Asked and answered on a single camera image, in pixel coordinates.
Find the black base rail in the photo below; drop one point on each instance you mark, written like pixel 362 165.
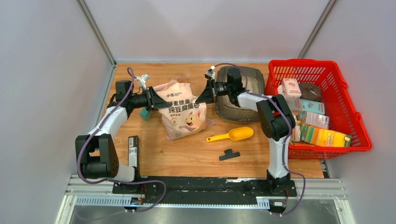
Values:
pixel 209 191

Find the pink white carton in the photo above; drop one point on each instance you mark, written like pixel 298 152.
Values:
pixel 289 88

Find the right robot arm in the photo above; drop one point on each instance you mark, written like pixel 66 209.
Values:
pixel 275 117

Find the yellow plastic scoop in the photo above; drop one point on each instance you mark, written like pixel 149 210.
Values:
pixel 235 134

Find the teal pink box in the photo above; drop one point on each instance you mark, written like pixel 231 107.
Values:
pixel 300 105

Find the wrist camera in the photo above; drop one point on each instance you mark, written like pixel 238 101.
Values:
pixel 210 73
pixel 142 81

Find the yellow sponge pack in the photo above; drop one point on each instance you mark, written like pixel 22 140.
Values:
pixel 324 137

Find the black flat box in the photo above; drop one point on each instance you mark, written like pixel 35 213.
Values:
pixel 133 151

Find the brown round container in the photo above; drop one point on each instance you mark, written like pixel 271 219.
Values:
pixel 310 91

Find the red plastic basket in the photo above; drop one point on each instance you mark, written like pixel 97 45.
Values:
pixel 338 105

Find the grey litter box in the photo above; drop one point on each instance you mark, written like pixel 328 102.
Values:
pixel 253 79

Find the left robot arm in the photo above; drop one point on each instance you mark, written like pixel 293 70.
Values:
pixel 97 159

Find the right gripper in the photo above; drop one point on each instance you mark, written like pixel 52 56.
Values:
pixel 207 95

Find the white patterned box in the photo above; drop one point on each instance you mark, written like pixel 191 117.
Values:
pixel 314 119

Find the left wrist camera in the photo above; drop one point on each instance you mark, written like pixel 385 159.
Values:
pixel 142 81

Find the black bag clip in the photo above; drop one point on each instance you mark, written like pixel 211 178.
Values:
pixel 229 154

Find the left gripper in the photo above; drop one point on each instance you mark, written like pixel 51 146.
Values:
pixel 153 101

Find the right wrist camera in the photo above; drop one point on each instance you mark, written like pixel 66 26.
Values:
pixel 210 73

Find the pink cat litter bag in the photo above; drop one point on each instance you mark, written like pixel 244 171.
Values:
pixel 183 116

